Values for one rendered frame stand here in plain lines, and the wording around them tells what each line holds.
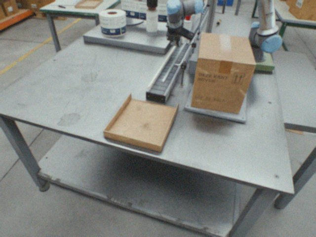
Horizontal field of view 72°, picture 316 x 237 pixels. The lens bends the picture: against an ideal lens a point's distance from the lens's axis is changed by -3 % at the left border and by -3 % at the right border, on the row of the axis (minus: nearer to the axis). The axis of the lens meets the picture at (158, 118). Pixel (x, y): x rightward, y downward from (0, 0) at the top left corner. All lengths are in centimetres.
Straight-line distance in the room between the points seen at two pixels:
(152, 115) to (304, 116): 78
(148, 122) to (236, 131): 41
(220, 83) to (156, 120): 34
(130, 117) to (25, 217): 114
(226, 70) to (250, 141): 33
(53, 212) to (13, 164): 63
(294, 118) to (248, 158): 40
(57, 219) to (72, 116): 88
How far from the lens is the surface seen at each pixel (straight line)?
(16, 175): 215
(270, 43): 148
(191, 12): 130
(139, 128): 102
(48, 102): 128
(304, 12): 322
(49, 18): 310
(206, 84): 105
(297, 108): 138
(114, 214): 172
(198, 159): 92
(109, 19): 179
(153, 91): 117
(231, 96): 108
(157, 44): 168
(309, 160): 156
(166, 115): 109
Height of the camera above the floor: 154
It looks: 42 degrees down
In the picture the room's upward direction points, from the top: 2 degrees clockwise
